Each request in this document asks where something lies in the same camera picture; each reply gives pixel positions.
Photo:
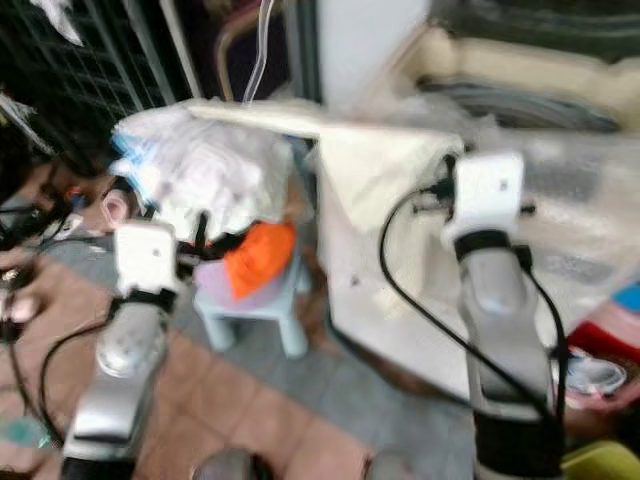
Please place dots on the yellow green bin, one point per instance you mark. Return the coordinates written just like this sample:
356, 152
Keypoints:
605, 462

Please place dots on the light blue plastic stool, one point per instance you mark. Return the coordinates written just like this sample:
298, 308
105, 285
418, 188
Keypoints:
260, 305

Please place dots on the beige basin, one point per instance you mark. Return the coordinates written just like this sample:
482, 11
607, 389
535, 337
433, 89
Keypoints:
530, 75

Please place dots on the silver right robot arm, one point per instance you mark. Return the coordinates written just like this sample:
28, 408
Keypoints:
510, 330

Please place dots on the cream cloth garment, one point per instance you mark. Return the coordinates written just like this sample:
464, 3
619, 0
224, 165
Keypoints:
370, 165

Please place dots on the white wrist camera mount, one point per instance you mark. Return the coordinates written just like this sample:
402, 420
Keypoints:
490, 195
145, 258

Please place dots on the orange cloth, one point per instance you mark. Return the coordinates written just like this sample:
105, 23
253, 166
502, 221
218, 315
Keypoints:
260, 255

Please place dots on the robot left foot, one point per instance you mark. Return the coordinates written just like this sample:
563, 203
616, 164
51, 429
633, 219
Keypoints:
230, 467

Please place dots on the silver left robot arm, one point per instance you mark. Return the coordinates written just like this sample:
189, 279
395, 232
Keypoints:
120, 370

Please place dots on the small pink object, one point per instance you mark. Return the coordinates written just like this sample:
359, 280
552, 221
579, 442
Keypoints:
112, 208

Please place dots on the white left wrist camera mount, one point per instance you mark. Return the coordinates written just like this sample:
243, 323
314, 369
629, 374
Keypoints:
145, 258

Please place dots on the white clothes pile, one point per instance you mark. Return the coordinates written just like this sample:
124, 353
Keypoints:
210, 165

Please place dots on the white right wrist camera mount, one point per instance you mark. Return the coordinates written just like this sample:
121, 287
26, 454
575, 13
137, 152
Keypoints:
490, 195

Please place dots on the red and blue container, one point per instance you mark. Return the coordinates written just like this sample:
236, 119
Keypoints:
608, 330

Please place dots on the person foot in sandal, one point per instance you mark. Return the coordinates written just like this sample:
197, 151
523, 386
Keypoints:
15, 305

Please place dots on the green plastic bottle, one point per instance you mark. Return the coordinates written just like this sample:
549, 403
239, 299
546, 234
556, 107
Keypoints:
25, 432

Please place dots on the brown chair frame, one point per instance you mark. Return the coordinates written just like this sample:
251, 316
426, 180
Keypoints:
226, 45

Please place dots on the white bowl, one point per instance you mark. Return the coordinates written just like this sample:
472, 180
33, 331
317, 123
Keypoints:
595, 377

